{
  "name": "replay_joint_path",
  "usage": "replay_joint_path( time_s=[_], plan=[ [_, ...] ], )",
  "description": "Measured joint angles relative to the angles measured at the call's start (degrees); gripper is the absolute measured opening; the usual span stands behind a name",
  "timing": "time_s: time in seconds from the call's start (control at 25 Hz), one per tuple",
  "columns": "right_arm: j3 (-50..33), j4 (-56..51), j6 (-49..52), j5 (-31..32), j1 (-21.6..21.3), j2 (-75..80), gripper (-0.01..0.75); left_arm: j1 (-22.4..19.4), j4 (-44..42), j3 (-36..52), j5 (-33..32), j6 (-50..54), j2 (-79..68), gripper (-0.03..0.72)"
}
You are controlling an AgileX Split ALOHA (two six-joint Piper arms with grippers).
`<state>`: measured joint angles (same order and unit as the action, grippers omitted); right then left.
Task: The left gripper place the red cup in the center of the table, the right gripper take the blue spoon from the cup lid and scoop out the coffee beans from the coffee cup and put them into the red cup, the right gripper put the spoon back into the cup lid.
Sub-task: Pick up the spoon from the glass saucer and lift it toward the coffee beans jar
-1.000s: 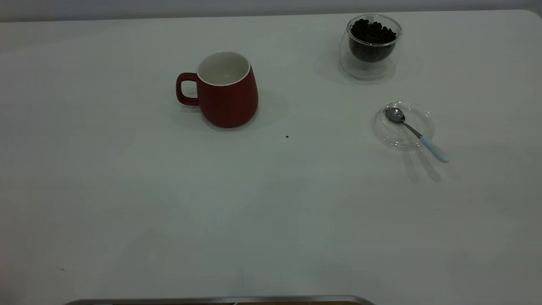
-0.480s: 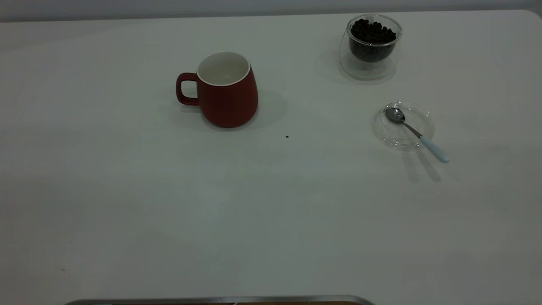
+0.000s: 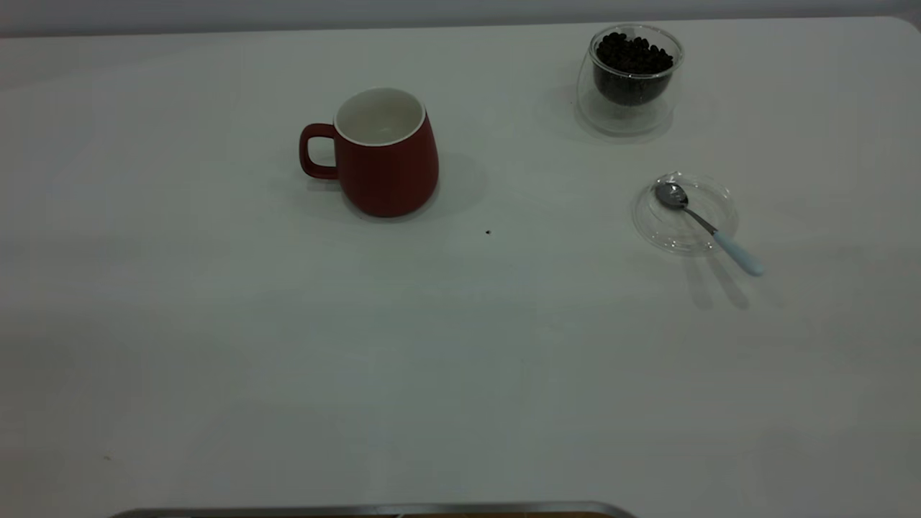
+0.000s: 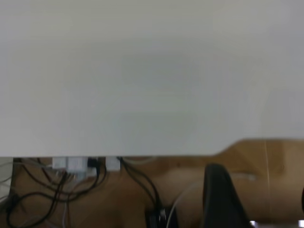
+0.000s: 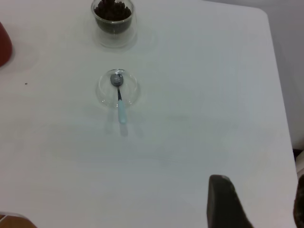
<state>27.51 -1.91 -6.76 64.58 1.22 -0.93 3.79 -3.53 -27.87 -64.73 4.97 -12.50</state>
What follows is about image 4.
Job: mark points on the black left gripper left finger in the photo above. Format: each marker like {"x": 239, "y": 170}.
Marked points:
{"x": 221, "y": 202}

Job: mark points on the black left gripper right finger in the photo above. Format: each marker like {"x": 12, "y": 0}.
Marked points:
{"x": 303, "y": 199}

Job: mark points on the black connector block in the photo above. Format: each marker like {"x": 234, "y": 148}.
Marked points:
{"x": 156, "y": 218}

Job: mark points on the white plug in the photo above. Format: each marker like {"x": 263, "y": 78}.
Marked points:
{"x": 113, "y": 164}

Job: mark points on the black plug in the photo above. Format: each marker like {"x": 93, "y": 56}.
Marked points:
{"x": 93, "y": 166}

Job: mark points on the white power strip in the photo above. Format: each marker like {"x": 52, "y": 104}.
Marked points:
{"x": 76, "y": 166}

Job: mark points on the white box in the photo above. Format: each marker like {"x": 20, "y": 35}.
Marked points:
{"x": 6, "y": 178}

